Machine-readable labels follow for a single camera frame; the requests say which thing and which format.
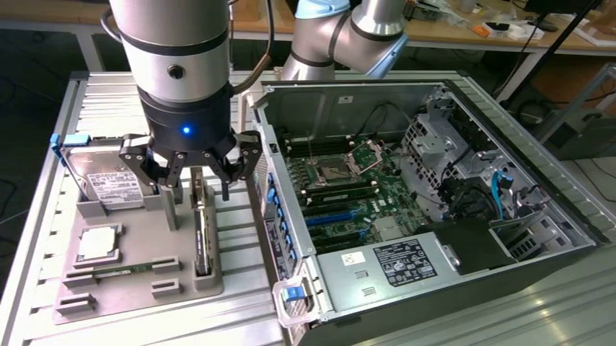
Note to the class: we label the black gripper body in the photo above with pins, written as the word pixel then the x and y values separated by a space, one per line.
pixel 187 122

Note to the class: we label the black graphics card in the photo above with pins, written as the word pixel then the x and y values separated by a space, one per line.
pixel 201 230

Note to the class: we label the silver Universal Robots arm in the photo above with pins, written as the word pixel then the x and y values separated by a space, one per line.
pixel 172 43

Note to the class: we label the silver hard disk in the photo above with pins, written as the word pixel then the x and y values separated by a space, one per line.
pixel 105 191

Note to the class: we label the thin metal locking lever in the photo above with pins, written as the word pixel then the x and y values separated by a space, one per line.
pixel 311 147

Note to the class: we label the black RAM slot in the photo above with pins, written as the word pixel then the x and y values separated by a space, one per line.
pixel 331 149

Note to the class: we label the CPU socket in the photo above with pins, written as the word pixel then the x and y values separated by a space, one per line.
pixel 336 169

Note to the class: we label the metal socket cover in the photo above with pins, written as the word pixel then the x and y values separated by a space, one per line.
pixel 352 153

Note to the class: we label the blue expansion slot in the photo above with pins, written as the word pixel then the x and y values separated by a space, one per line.
pixel 328 218

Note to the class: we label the grey parts rack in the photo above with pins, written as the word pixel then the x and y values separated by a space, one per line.
pixel 139 245

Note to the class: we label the silver CPU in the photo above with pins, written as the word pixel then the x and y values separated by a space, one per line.
pixel 97 243

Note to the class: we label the black expansion slot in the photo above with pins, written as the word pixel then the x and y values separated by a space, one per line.
pixel 334 236
pixel 339 247

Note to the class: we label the green motherboard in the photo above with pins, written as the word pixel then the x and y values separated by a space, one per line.
pixel 384 187

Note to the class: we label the green RAM stick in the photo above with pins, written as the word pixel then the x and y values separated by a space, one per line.
pixel 124 270

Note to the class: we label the silver chipset heatsink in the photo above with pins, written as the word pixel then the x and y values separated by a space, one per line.
pixel 387 230

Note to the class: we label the perforated metal drive cage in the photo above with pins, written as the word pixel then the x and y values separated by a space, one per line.
pixel 427 144

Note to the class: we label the grey power supply unit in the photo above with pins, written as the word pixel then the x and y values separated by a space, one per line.
pixel 346 284

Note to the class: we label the black open PC case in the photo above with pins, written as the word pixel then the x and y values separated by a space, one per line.
pixel 481 295

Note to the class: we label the grey disk bay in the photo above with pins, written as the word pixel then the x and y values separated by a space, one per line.
pixel 523 245

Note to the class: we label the white and black desk object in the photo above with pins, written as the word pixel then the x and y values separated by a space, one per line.
pixel 517 32

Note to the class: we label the black stand pole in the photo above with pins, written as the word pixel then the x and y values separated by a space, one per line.
pixel 553 50

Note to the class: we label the dark equipment box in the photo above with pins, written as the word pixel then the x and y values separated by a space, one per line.
pixel 586 140

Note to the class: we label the black computer mouse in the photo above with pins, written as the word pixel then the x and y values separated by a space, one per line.
pixel 548 25

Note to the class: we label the wooden desk white frame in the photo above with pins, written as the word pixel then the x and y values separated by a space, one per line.
pixel 48 14
pixel 451 34

